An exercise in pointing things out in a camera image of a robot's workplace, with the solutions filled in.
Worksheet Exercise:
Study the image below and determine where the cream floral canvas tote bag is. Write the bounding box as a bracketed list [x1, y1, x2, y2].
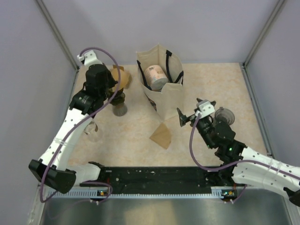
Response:
[136, 44, 184, 120]

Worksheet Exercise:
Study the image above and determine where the grey glass server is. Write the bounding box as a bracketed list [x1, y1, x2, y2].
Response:
[112, 103, 128, 117]

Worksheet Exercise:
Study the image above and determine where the clear glass carafe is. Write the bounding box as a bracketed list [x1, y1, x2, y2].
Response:
[84, 120, 103, 143]

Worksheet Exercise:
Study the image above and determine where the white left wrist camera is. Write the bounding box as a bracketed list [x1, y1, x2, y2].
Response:
[77, 50, 102, 68]

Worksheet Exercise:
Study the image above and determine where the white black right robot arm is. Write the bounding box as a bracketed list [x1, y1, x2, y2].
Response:
[177, 99, 300, 206]

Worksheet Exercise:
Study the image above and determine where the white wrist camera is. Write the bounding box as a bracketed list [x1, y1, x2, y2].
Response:
[195, 105, 215, 119]
[77, 50, 102, 68]

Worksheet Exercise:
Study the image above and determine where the pink wrapped paper roll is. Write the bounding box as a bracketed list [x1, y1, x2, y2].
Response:
[144, 65, 169, 91]

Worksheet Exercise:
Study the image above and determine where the brown cardboard box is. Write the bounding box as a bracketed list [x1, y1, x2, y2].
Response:
[111, 65, 132, 89]

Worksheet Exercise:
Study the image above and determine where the olive green coffee dripper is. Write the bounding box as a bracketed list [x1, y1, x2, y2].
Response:
[107, 88, 125, 106]

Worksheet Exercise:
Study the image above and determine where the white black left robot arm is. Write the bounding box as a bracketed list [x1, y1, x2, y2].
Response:
[29, 64, 117, 194]

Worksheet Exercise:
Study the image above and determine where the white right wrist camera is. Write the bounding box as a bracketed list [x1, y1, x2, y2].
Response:
[195, 105, 215, 119]

